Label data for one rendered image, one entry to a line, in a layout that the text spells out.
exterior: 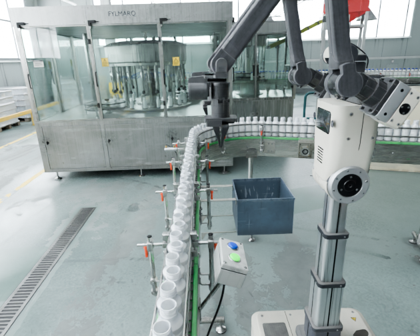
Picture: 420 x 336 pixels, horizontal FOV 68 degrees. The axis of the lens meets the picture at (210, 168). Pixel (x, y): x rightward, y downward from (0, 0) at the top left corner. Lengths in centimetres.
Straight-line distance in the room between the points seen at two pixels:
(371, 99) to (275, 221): 93
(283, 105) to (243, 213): 501
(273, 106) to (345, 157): 532
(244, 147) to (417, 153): 138
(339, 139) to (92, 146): 404
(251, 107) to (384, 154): 396
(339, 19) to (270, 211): 105
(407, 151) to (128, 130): 341
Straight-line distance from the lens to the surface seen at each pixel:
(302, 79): 145
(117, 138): 472
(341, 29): 105
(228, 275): 94
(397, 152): 293
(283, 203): 174
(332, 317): 174
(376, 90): 108
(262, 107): 651
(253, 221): 176
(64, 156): 505
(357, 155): 129
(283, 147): 284
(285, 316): 203
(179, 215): 111
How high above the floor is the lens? 167
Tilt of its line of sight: 19 degrees down
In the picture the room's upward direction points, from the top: 2 degrees counter-clockwise
